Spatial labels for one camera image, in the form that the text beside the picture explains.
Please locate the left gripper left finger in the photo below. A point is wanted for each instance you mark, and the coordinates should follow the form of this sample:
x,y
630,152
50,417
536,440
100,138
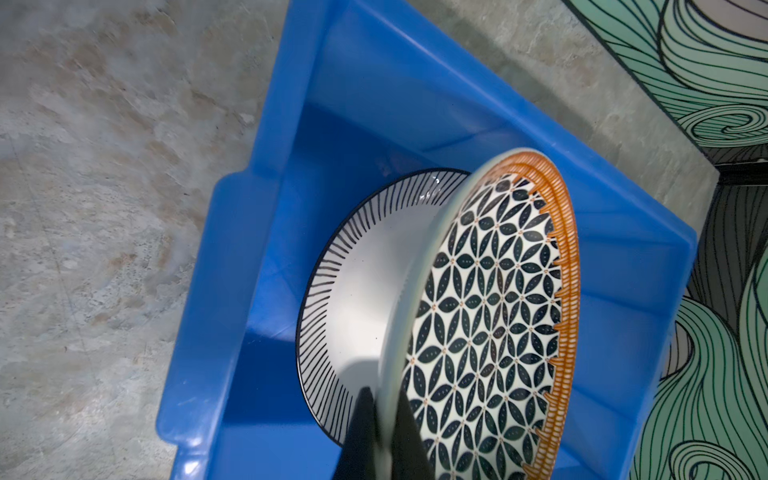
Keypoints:
x,y
357,459

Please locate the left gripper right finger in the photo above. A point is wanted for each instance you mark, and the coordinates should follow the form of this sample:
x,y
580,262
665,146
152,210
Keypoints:
x,y
409,457

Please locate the yellow rim patterned plate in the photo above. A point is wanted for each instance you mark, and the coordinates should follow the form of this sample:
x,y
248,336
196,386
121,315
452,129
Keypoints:
x,y
482,340

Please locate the black striped white plate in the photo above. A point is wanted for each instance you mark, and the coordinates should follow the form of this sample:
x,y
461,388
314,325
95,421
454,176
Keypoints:
x,y
353,287

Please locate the blue plastic bin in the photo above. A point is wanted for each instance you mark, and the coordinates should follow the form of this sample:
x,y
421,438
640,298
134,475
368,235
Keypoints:
x,y
362,93

